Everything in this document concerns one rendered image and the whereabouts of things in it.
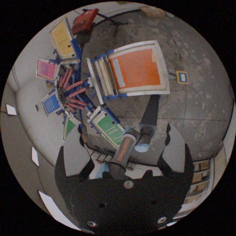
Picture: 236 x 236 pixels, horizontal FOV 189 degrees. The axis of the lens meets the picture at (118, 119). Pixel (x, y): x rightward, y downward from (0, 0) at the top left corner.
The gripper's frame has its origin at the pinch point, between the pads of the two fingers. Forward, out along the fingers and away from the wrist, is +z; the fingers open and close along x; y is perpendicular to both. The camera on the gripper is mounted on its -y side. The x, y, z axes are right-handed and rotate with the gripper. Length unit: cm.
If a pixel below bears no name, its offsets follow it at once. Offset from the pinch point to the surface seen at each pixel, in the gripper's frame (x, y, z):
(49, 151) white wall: -389, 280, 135
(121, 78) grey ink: 0, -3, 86
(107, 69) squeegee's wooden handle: -15, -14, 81
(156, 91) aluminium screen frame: 35, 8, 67
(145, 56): 25, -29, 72
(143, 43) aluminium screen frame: 22, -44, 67
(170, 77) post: 101, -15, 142
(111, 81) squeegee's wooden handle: -11, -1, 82
